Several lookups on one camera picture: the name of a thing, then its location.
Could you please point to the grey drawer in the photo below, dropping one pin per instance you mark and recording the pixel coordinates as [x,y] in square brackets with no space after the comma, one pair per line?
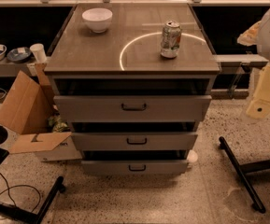
[133,108]
[144,167]
[134,141]

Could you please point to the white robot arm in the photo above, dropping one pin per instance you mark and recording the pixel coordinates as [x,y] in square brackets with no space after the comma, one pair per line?
[259,35]

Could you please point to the grey drawer cabinet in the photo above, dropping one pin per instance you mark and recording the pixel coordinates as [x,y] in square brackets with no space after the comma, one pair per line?
[126,60]

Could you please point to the grey top drawer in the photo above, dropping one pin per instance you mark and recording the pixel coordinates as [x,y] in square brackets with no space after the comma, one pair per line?
[133,108]

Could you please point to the grey bottom drawer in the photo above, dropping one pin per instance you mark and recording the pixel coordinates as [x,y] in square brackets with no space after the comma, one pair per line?
[144,167]

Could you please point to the open cardboard box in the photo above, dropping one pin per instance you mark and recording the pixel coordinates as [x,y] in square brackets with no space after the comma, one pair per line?
[26,112]

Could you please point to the crushed soda can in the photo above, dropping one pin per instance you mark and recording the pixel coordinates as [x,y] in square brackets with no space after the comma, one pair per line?
[171,36]

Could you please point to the white ceramic bowl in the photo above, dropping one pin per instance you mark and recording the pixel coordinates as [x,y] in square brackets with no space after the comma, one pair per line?
[97,20]

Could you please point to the white paper cup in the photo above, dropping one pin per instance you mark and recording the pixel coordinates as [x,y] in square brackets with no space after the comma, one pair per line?
[39,52]

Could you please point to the blue patterned bowl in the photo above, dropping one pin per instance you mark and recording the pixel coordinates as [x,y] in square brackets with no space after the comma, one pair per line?
[19,55]

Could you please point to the black stand leg right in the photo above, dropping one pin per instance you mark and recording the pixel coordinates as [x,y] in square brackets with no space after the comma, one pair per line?
[242,170]

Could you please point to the long side shelf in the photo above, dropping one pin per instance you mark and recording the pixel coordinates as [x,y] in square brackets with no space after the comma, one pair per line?
[10,69]

